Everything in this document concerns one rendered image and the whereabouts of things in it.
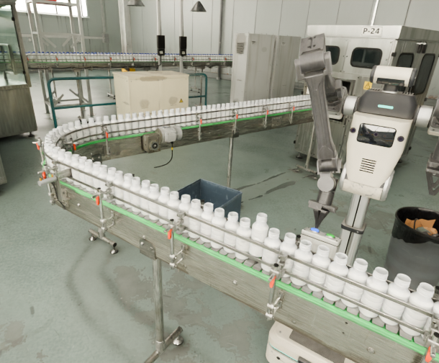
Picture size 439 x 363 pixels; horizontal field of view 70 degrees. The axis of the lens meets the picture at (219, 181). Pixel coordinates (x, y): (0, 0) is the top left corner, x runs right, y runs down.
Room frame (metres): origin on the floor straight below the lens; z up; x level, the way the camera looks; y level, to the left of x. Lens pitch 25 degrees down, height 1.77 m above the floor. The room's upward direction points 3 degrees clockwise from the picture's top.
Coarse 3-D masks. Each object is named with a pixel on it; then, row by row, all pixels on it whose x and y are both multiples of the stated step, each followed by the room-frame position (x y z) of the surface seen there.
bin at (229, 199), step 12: (204, 180) 1.80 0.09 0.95; (180, 192) 1.65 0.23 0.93; (192, 192) 1.75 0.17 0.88; (204, 192) 1.80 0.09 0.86; (216, 192) 1.75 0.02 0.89; (228, 192) 1.70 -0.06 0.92; (240, 192) 1.65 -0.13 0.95; (216, 204) 1.75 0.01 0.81; (228, 204) 1.53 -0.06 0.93; (240, 204) 1.65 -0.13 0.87
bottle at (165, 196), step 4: (164, 188) 1.23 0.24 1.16; (168, 188) 1.22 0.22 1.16; (160, 192) 1.21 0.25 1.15; (164, 192) 1.20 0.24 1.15; (168, 192) 1.21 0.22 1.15; (160, 196) 1.21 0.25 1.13; (164, 196) 1.20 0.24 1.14; (168, 196) 1.21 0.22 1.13; (160, 200) 1.19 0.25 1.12; (164, 200) 1.19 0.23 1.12; (164, 204) 1.19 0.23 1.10; (160, 208) 1.19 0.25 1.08; (164, 208) 1.19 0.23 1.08; (160, 212) 1.19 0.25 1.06; (164, 212) 1.19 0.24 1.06; (164, 216) 1.19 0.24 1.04; (160, 220) 1.19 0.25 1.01; (164, 220) 1.19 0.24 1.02
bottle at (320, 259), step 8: (320, 248) 0.86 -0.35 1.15; (328, 248) 0.85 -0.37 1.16; (312, 256) 0.85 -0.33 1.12; (320, 256) 0.83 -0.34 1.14; (320, 264) 0.82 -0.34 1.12; (328, 264) 0.82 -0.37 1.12; (312, 272) 0.83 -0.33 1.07; (320, 272) 0.82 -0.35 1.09; (312, 280) 0.82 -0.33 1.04; (320, 280) 0.81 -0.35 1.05; (312, 288) 0.82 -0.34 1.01
